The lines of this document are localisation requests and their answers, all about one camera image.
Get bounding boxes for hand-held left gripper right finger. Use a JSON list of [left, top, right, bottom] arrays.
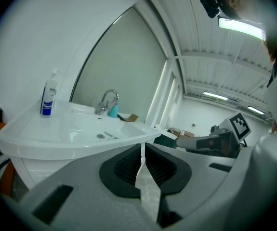
[[145, 142, 237, 231]]

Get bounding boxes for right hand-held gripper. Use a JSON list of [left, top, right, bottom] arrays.
[[175, 110, 252, 159]]

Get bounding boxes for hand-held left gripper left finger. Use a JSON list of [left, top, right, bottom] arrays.
[[7, 143, 157, 231]]

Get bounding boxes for small teal spray bottle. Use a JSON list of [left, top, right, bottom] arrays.
[[106, 97, 119, 118]]

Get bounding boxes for white blue-label spray bottle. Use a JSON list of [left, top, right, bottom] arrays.
[[40, 68, 61, 119]]

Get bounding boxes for cardboard boxes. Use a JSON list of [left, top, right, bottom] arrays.
[[169, 128, 196, 140]]

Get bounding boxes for dark green box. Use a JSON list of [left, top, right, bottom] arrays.
[[152, 133, 178, 149]]

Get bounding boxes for long ceiling light tube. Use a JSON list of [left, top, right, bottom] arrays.
[[202, 91, 228, 101]]

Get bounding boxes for white vanity cabinet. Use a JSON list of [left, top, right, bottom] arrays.
[[9, 153, 86, 192]]

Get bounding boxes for white washbasin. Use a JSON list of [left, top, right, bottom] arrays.
[[0, 99, 162, 157]]

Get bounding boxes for short ceiling light tube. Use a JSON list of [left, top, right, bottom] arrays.
[[247, 106, 265, 116]]

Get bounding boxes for chrome faucet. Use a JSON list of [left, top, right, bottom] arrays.
[[94, 89, 119, 116]]

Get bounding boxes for large ceiling light panel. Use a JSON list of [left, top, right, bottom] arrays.
[[218, 17, 267, 41]]

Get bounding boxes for person's head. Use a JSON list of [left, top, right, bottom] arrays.
[[216, 0, 274, 21]]

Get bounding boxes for white door frame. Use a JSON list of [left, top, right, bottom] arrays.
[[145, 58, 185, 131]]

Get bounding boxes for large wall mirror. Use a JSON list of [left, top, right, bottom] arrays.
[[70, 6, 168, 125]]

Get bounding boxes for black head camera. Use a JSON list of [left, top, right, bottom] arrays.
[[200, 0, 221, 19]]

